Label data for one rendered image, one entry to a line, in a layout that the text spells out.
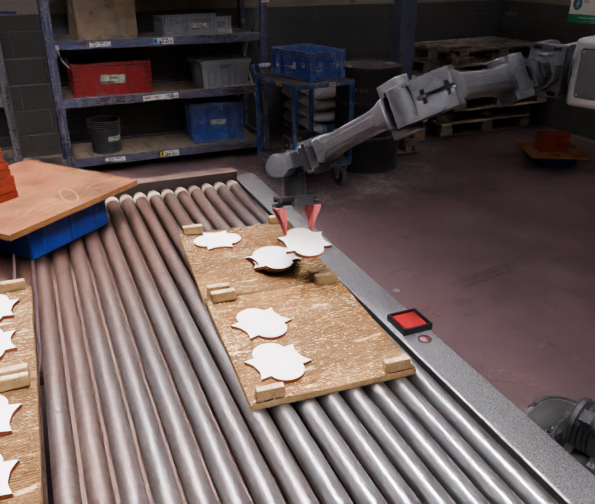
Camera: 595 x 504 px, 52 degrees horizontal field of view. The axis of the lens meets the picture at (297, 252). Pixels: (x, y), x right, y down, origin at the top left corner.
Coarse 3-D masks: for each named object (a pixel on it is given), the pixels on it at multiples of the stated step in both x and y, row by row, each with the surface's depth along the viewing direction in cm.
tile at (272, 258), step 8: (264, 248) 169; (272, 248) 169; (248, 256) 165; (256, 256) 165; (264, 256) 165; (272, 256) 165; (280, 256) 165; (288, 256) 165; (264, 264) 160; (272, 264) 160; (280, 264) 160; (288, 264) 160
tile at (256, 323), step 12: (240, 312) 144; (252, 312) 144; (264, 312) 144; (240, 324) 139; (252, 324) 139; (264, 324) 139; (276, 324) 139; (252, 336) 134; (264, 336) 134; (276, 336) 134
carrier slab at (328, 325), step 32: (288, 288) 156; (320, 288) 156; (224, 320) 142; (320, 320) 142; (352, 320) 142; (320, 352) 130; (352, 352) 130; (384, 352) 130; (256, 384) 121; (288, 384) 121; (320, 384) 121; (352, 384) 121
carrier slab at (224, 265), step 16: (272, 224) 193; (288, 224) 193; (192, 240) 182; (256, 240) 182; (272, 240) 182; (192, 256) 172; (208, 256) 172; (224, 256) 172; (240, 256) 172; (192, 272) 165; (208, 272) 164; (224, 272) 164; (240, 272) 164; (256, 272) 164; (288, 272) 164; (304, 272) 164; (240, 288) 156; (256, 288) 156; (272, 288) 156
